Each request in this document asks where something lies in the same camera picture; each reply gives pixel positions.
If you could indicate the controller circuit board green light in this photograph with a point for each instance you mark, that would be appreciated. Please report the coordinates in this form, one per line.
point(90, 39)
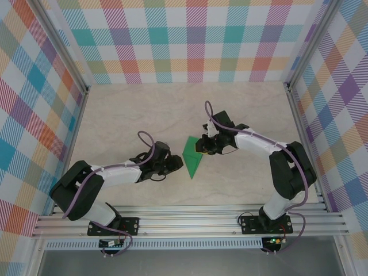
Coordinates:
point(274, 241)

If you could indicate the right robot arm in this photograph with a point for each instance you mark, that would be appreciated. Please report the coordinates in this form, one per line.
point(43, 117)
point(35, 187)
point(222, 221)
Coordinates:
point(290, 172)

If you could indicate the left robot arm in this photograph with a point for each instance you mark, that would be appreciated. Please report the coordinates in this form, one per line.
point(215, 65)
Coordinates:
point(74, 189)

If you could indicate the aluminium frame beam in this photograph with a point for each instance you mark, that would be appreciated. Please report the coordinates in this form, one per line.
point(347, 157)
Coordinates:
point(187, 221)

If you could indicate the aluminium side rail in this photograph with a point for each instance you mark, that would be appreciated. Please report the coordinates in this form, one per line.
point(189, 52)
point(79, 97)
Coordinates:
point(70, 149)
point(308, 149)

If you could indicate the aluminium frame post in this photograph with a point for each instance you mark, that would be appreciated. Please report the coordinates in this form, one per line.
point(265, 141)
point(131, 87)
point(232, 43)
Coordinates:
point(312, 43)
point(61, 46)

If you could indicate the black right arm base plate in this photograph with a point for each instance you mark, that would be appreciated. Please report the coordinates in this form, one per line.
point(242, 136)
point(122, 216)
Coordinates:
point(250, 224)

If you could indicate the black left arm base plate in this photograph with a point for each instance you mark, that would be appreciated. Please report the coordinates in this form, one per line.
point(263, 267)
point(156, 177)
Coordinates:
point(132, 225)

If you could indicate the small controller circuit board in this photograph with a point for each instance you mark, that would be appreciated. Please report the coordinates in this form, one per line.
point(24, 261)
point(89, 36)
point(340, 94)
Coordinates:
point(107, 243)

